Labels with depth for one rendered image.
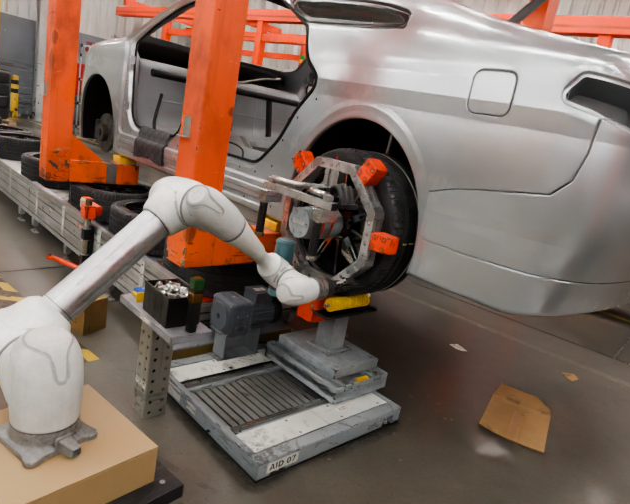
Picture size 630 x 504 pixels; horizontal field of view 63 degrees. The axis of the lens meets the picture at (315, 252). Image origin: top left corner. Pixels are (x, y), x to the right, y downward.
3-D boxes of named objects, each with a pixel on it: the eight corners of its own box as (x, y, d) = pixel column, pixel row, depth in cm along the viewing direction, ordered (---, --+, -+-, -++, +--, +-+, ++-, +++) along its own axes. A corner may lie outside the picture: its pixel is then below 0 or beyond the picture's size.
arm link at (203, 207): (254, 213, 158) (225, 203, 166) (220, 179, 144) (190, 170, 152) (231, 249, 155) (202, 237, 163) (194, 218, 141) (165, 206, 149)
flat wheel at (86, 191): (131, 205, 453) (133, 178, 448) (173, 225, 413) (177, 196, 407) (52, 205, 404) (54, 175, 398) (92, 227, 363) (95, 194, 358)
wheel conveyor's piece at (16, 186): (128, 227, 486) (132, 186, 477) (26, 227, 426) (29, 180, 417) (88, 202, 553) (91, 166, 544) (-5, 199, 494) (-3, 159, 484)
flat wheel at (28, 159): (110, 186, 520) (112, 163, 514) (73, 193, 456) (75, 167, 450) (49, 173, 525) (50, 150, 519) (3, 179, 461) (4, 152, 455)
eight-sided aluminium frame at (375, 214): (366, 302, 217) (394, 173, 204) (355, 303, 213) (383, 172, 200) (284, 261, 254) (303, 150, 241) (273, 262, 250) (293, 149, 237)
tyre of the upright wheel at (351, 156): (371, 320, 249) (457, 219, 213) (337, 326, 232) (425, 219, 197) (303, 224, 280) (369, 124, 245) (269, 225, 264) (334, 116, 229)
